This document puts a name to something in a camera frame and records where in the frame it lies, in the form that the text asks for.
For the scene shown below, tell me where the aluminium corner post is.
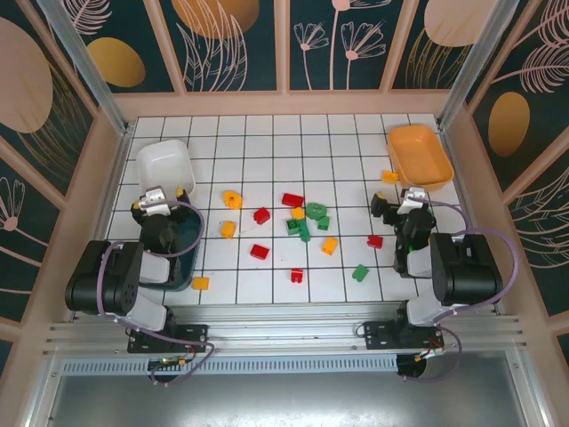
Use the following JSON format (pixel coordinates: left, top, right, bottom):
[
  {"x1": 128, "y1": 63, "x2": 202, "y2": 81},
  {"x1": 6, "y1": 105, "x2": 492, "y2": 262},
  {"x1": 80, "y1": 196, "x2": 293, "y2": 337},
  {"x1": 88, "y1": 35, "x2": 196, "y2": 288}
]
[
  {"x1": 437, "y1": 0, "x2": 521, "y2": 131},
  {"x1": 37, "y1": 0, "x2": 134, "y2": 137}
]

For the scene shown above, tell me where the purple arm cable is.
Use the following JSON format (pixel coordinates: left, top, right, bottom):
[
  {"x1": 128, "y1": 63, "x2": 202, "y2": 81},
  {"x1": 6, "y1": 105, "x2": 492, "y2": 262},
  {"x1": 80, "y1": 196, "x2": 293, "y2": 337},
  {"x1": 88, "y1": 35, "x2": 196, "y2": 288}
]
[
  {"x1": 96, "y1": 200, "x2": 218, "y2": 387},
  {"x1": 397, "y1": 198, "x2": 520, "y2": 383}
]

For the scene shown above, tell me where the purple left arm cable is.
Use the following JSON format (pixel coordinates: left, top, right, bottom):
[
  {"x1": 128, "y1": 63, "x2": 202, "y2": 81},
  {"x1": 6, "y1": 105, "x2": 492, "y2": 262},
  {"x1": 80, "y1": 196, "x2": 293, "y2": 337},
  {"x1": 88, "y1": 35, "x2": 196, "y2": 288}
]
[{"x1": 96, "y1": 200, "x2": 218, "y2": 387}]

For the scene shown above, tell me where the white plastic bin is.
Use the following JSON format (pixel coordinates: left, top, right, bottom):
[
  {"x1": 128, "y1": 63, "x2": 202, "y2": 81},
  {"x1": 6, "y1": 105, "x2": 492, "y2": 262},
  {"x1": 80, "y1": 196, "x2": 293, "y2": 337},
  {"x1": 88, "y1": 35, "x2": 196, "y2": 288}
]
[{"x1": 135, "y1": 139, "x2": 197, "y2": 197}]

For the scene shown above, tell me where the grey slotted cable duct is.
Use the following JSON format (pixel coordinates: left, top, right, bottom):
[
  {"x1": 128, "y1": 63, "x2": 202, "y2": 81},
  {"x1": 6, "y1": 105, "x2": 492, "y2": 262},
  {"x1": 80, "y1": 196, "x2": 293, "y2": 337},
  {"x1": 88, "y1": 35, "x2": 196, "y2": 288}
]
[{"x1": 60, "y1": 358, "x2": 401, "y2": 377}]

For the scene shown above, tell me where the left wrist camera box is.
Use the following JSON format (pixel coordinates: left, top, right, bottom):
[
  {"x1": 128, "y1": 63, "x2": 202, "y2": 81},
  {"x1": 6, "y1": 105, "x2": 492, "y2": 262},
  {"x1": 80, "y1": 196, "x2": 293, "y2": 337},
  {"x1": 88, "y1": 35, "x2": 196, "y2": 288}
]
[{"x1": 137, "y1": 186, "x2": 169, "y2": 211}]

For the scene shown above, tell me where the teal plastic bin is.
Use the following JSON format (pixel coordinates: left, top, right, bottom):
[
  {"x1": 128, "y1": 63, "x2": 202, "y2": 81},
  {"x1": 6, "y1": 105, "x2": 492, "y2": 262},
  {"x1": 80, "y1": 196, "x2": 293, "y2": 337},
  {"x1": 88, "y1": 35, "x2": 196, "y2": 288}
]
[{"x1": 140, "y1": 208, "x2": 206, "y2": 294}]

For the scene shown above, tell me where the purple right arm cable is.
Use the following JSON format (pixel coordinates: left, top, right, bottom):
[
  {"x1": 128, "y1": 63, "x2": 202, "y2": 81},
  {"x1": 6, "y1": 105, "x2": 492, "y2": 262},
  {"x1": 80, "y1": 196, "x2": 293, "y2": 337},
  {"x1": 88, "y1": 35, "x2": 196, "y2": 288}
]
[{"x1": 397, "y1": 198, "x2": 520, "y2": 383}]

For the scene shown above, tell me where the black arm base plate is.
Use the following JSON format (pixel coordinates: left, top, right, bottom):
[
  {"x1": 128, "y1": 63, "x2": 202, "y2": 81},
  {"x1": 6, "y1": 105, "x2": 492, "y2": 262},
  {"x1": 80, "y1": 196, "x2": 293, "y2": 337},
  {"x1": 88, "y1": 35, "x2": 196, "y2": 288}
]
[
  {"x1": 363, "y1": 319, "x2": 445, "y2": 352},
  {"x1": 127, "y1": 323, "x2": 210, "y2": 355}
]

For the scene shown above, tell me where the grey metal sheet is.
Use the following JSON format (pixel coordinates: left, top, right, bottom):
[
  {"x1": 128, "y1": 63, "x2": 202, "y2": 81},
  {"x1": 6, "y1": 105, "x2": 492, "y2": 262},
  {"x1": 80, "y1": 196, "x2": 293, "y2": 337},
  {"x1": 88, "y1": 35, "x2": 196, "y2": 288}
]
[{"x1": 26, "y1": 350, "x2": 548, "y2": 427}]

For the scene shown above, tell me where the orange plastic bin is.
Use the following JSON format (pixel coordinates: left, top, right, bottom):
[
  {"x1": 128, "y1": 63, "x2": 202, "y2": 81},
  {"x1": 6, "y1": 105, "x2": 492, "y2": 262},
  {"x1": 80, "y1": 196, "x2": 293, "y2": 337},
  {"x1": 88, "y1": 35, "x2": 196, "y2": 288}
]
[{"x1": 385, "y1": 125, "x2": 455, "y2": 193}]

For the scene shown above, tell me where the aluminium mounting rail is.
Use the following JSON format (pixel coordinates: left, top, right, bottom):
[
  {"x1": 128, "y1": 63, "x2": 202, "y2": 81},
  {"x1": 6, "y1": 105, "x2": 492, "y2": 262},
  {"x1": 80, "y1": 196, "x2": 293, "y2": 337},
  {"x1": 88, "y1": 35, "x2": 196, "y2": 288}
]
[{"x1": 42, "y1": 302, "x2": 528, "y2": 357}]

